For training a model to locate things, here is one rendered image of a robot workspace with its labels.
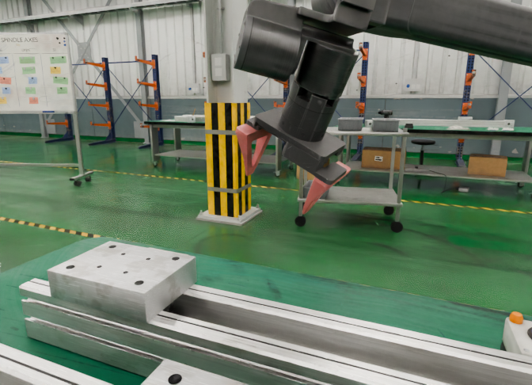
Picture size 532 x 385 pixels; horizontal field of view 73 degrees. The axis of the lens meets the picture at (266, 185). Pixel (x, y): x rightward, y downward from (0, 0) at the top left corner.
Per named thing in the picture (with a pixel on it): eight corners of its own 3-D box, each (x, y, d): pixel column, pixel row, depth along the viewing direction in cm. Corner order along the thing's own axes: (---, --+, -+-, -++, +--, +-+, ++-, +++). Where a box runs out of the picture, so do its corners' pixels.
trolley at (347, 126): (393, 214, 366) (401, 112, 343) (402, 233, 313) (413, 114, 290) (291, 208, 385) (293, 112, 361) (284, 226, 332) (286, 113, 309)
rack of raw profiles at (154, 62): (43, 142, 977) (31, 57, 927) (72, 139, 1058) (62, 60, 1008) (140, 149, 854) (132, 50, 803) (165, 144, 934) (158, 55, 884)
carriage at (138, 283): (198, 299, 53) (195, 256, 52) (148, 344, 43) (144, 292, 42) (114, 279, 59) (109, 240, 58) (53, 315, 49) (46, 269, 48)
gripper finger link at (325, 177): (306, 233, 45) (336, 171, 39) (261, 201, 47) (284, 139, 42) (329, 211, 50) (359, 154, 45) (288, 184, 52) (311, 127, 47)
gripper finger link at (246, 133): (262, 202, 47) (285, 140, 42) (222, 173, 49) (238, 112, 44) (289, 184, 52) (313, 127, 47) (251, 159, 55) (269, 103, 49)
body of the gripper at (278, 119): (317, 171, 41) (344, 112, 37) (248, 128, 44) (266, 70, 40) (340, 155, 46) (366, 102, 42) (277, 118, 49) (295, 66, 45)
